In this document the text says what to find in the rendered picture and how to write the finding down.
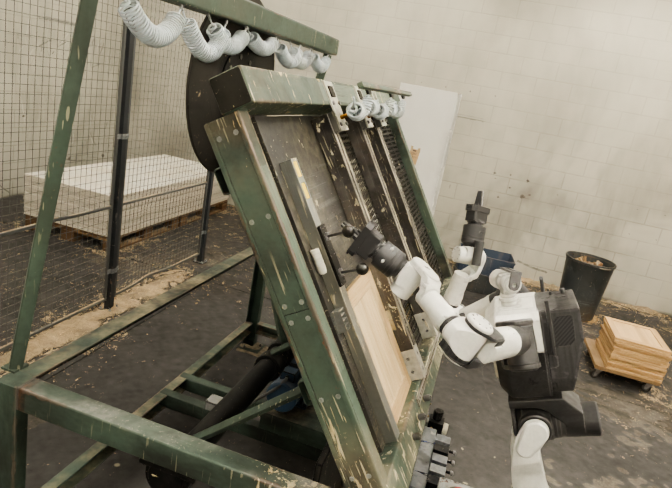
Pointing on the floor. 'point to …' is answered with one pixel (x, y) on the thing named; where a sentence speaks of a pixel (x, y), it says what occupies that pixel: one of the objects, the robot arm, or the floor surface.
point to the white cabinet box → (429, 133)
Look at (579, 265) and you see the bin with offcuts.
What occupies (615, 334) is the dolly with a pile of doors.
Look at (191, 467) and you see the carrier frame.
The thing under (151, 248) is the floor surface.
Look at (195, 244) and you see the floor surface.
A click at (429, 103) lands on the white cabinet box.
